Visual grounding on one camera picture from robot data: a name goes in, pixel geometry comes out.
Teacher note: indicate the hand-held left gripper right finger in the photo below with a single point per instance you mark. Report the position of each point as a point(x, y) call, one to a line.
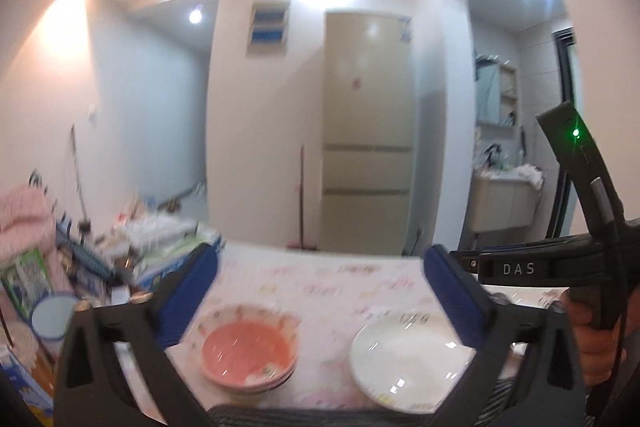
point(455, 302)

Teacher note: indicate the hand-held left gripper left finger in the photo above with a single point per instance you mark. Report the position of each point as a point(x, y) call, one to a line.
point(190, 297)

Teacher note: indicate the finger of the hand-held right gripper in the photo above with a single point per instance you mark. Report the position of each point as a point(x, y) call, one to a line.
point(470, 263)

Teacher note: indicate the person's right hand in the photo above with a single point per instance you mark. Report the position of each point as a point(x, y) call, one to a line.
point(595, 352)

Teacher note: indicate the beige vanity cabinet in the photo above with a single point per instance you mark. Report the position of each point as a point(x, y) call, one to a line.
point(505, 204)

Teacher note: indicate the white tissue box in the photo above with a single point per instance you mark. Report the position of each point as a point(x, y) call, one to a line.
point(157, 232)

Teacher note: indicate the white towel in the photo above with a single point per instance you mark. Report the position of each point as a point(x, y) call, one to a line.
point(530, 176)

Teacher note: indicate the blue white striped bag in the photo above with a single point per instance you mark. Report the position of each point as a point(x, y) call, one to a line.
point(90, 254)

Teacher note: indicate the black faucet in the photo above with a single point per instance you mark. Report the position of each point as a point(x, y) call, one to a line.
point(495, 157)

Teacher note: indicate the pink printed tablecloth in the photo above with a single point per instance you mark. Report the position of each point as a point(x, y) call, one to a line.
point(325, 282)

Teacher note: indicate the white enamel mug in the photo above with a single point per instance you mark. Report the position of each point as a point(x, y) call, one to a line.
point(52, 317)

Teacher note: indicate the metal mop pole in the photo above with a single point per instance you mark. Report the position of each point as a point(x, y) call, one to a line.
point(80, 177)

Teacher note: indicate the green packet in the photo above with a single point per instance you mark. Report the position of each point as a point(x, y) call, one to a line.
point(27, 282)

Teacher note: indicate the beige refrigerator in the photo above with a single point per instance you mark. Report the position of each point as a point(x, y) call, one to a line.
point(367, 132)

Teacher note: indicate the mirror cabinet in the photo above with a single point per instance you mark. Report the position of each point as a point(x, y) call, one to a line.
point(492, 92)

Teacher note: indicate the grey striped clothing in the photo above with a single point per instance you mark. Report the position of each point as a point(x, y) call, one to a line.
point(320, 417)

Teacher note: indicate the pink quilted bag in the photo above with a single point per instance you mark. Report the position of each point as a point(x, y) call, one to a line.
point(22, 227)

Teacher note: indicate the blue white carton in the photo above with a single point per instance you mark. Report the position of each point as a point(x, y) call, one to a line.
point(22, 387)

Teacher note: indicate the white fridge label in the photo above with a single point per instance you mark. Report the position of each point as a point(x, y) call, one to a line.
point(406, 30)

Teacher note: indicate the round ceiling light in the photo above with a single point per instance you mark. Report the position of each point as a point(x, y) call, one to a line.
point(195, 16)

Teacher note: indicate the black door frame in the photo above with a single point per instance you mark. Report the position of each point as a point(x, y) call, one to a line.
point(562, 132)

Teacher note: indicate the wall electrical panel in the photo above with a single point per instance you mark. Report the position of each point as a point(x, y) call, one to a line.
point(268, 27)

